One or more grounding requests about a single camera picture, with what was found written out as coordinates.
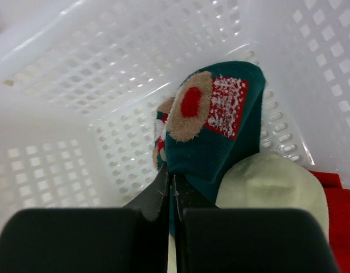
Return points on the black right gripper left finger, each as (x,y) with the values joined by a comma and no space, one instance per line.
(133,238)

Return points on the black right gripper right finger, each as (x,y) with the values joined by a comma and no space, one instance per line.
(210,239)

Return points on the cream sock right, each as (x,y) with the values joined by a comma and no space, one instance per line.
(270,181)

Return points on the red sock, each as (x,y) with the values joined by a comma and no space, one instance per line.
(338,201)

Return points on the white plastic basket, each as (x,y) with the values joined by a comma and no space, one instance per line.
(80,82)

